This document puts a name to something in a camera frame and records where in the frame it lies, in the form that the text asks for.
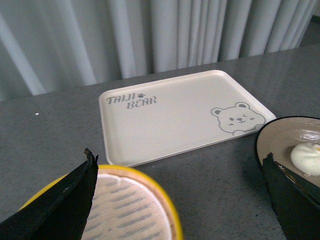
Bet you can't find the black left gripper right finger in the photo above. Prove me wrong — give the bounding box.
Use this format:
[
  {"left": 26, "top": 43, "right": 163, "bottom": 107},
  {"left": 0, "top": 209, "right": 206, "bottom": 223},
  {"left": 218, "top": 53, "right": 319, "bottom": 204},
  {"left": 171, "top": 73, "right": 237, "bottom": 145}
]
[{"left": 261, "top": 153, "right": 320, "bottom": 240}]

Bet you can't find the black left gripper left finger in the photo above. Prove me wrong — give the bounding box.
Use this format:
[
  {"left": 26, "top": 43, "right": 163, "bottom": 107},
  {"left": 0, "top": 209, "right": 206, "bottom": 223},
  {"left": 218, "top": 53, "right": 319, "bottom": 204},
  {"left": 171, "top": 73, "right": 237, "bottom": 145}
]
[{"left": 0, "top": 148, "right": 99, "bottom": 240}]

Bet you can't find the white steamed bun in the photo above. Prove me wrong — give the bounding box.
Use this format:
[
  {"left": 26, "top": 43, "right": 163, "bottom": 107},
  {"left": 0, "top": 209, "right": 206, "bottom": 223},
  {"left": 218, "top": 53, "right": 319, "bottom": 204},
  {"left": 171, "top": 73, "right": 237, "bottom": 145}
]
[{"left": 290, "top": 142, "right": 320, "bottom": 176}]

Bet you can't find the beige plate with black rim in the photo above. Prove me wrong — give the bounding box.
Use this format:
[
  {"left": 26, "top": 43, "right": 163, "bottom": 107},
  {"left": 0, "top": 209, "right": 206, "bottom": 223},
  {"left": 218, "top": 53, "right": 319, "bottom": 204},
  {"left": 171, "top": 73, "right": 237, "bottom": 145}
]
[{"left": 256, "top": 116, "right": 320, "bottom": 176}]

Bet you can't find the cream bear print tray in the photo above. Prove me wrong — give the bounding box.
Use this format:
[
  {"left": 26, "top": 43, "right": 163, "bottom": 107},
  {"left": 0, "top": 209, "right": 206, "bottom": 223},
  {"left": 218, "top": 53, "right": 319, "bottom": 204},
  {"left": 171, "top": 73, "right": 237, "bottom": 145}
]
[{"left": 99, "top": 70, "right": 275, "bottom": 167}]

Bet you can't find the white steamer liner cloth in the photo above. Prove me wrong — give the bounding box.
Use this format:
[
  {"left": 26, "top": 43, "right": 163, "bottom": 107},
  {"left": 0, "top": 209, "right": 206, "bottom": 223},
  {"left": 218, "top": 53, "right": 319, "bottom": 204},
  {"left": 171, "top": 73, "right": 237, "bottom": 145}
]
[{"left": 82, "top": 174, "right": 173, "bottom": 240}]

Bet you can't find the grey pleated curtain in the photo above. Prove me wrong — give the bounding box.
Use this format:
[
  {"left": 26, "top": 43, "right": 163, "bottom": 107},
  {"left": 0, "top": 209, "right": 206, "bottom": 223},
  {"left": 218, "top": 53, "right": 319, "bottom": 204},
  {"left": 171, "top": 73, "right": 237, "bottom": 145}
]
[{"left": 0, "top": 0, "right": 318, "bottom": 101}]

